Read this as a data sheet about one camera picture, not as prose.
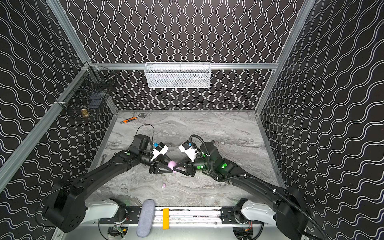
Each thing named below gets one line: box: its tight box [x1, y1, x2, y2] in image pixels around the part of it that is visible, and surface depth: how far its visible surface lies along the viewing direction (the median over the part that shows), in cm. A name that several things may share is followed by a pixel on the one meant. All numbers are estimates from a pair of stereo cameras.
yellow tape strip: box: [162, 208, 170, 230], surface depth 76 cm
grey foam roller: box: [136, 199, 156, 238], surface depth 73 cm
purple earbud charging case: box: [168, 160, 177, 173], surface depth 70 cm
